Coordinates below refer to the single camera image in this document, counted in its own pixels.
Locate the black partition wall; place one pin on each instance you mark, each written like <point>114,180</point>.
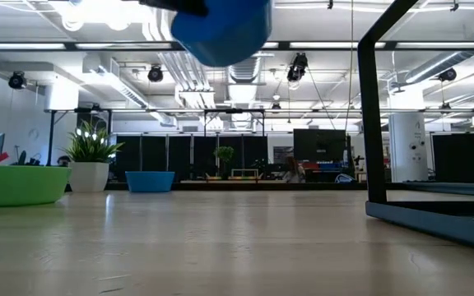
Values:
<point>455,158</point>
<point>179,156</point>

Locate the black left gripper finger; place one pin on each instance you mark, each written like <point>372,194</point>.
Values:
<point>179,6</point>

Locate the black television screen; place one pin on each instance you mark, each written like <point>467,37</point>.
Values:
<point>319,144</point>

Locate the green plastic mini bowl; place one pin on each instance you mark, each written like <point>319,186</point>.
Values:
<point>15,185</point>

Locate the blue plastic mini bowl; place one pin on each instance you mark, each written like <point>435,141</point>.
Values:
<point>229,37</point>
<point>150,181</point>

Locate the green background indoor plant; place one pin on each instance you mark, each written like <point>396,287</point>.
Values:
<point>224,154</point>

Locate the black crossbar with light strips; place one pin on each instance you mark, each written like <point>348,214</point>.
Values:
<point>284,45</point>

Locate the light wooden bench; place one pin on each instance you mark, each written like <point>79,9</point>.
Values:
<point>245,174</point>

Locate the small potted artificial plant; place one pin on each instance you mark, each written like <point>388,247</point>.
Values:
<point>89,177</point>

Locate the silver ventilation duct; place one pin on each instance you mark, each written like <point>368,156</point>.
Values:
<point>438,66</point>
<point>243,72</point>

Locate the black ceiling spotlight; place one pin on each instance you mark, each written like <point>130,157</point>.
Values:
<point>155,74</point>
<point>17,80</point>
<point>297,67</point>
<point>447,75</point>

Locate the person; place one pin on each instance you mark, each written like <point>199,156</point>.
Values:
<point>294,172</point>

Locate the white round pillar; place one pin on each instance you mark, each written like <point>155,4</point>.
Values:
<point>407,152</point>

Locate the black aluminium table frame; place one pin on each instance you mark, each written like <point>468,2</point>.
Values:
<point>261,186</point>

